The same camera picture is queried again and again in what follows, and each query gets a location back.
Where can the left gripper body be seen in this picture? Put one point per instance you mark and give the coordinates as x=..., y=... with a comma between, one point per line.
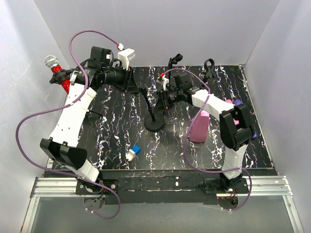
x=126, y=78

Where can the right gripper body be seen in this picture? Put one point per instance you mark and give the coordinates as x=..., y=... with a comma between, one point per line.
x=164, y=95

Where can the purple mic round-base stand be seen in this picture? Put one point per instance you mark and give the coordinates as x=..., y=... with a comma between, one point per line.
x=153, y=122

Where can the black tripod mic stand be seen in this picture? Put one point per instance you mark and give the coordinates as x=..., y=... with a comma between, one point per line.
x=173, y=61

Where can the black round-base mic stand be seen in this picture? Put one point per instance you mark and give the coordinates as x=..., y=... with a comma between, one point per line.
x=209, y=66

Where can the purple microphone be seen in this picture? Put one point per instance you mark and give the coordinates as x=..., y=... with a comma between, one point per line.
x=238, y=102

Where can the pink microphone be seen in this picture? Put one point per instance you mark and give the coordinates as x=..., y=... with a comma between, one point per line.
x=229, y=102

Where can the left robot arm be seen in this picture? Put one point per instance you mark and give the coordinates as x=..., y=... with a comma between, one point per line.
x=61, y=146

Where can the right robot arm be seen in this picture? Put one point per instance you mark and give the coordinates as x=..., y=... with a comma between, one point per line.
x=235, y=125

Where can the red glitter microphone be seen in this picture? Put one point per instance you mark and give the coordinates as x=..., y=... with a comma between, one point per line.
x=59, y=75

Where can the pink wedge-shaped case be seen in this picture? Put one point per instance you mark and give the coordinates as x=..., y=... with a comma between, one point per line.
x=200, y=128

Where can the blue and white block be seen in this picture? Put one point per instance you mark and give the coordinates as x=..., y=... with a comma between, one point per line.
x=132, y=153

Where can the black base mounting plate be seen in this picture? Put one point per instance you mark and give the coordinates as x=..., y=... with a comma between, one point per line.
x=167, y=186

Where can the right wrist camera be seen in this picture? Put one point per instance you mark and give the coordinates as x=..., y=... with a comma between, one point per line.
x=163, y=81

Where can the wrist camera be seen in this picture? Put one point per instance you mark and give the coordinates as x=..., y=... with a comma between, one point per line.
x=163, y=81
x=125, y=55

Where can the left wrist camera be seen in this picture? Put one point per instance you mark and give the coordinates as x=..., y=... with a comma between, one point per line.
x=125, y=55

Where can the aluminium frame rail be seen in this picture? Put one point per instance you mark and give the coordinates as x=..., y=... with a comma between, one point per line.
x=61, y=204

